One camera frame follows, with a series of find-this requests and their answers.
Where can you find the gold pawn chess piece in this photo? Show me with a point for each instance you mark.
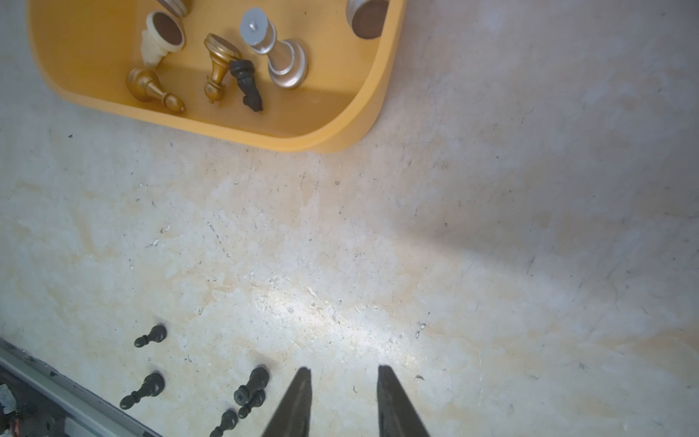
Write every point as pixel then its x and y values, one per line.
pixel 144 85
pixel 221 53

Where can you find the cream knight chess piece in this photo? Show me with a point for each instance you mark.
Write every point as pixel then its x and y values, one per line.
pixel 162 36

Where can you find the aluminium rail frame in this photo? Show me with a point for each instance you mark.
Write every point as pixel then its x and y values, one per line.
pixel 88 411

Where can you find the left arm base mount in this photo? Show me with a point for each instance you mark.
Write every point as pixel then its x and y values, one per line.
pixel 27 412

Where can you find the silver queen chess piece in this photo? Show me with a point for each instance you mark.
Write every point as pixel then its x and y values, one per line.
pixel 367 17

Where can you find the yellow plastic storage box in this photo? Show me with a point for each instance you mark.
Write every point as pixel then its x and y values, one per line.
pixel 85 49

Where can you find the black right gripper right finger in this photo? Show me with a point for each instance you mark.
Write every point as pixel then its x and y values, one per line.
pixel 397 415

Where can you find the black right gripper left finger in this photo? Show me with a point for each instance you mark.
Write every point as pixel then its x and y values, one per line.
pixel 292 418

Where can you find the silver rook chess piece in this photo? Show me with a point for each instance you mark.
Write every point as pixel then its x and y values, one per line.
pixel 287 59

